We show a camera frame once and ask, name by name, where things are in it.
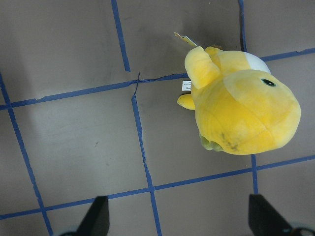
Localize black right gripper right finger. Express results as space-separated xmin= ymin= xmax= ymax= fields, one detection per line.
xmin=248 ymin=194 xmax=315 ymax=236

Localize yellow plush dinosaur toy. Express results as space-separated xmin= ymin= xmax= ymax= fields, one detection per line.
xmin=177 ymin=36 xmax=301 ymax=155

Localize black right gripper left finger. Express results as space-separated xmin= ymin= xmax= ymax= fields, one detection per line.
xmin=61 ymin=196 xmax=110 ymax=236

